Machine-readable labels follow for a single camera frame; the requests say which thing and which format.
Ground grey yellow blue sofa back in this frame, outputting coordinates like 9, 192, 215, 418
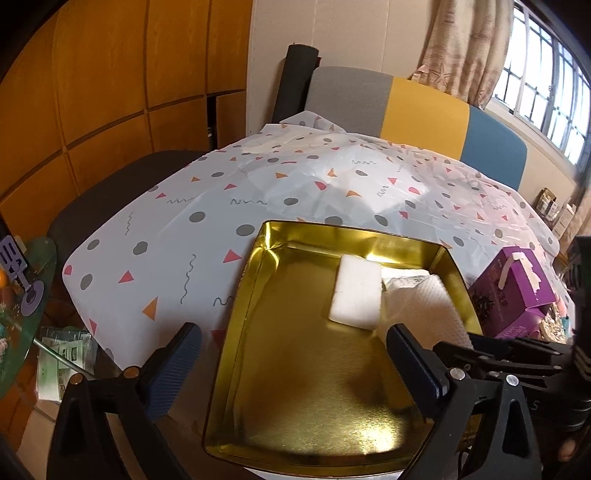
302, 66, 528, 192

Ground white carton box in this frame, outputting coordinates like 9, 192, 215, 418
551, 203, 578, 238

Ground round glass side table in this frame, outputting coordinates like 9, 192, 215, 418
0, 235, 58, 402

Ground brown packets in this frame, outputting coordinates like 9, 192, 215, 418
536, 188, 559, 220

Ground green and white packets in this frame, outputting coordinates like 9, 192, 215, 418
36, 325, 99, 402

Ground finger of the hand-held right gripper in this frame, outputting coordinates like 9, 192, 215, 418
431, 336, 573, 363
466, 360, 575, 386

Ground wooden wardrobe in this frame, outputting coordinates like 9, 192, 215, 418
0, 0, 254, 241

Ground purple cardboard box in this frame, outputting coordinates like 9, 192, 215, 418
468, 246, 561, 337

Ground gold metal tin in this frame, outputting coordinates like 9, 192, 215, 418
202, 220, 485, 475

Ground white sponge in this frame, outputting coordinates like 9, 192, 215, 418
328, 254, 384, 330

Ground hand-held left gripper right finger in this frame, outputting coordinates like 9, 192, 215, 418
387, 324, 543, 480

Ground person's right hand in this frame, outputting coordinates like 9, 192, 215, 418
554, 431, 585, 463

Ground white paper towel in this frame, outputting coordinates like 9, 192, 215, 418
379, 274, 476, 352

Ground black rolled mat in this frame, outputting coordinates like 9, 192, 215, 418
271, 44, 320, 124

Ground white wet wipes pack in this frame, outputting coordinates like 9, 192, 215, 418
381, 270, 437, 291

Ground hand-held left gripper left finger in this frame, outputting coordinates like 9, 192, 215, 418
46, 322, 204, 480

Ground beige starfish print curtain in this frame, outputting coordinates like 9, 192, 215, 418
411, 0, 515, 112

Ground barred window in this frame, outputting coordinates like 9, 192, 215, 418
480, 0, 591, 167

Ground dark upholstered chair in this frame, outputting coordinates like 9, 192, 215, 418
47, 150, 208, 273

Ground patterned plastic tablecloth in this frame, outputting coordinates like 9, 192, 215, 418
62, 111, 561, 480

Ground purple plastic stand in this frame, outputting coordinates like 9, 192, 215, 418
0, 235, 44, 317

